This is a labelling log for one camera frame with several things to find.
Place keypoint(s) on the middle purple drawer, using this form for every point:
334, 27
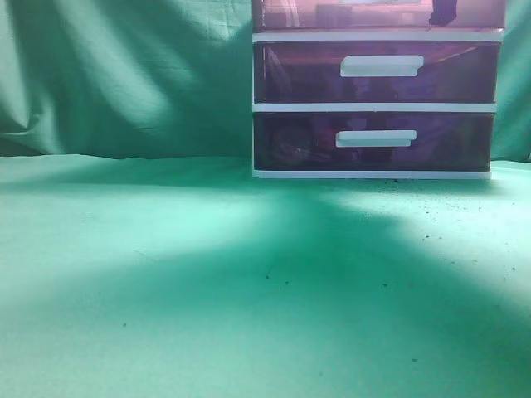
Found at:
376, 72

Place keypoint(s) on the purple drawer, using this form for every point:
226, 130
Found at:
376, 72
373, 141
274, 15

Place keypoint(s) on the top purple drawer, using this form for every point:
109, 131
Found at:
274, 15

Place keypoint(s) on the bottom purple drawer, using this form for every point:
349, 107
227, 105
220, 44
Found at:
373, 141

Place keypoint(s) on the green backdrop cloth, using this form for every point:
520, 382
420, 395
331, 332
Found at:
126, 79

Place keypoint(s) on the green table cloth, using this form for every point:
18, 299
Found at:
188, 277

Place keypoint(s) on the white drawer cabinet frame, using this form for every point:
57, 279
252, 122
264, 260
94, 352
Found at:
373, 34

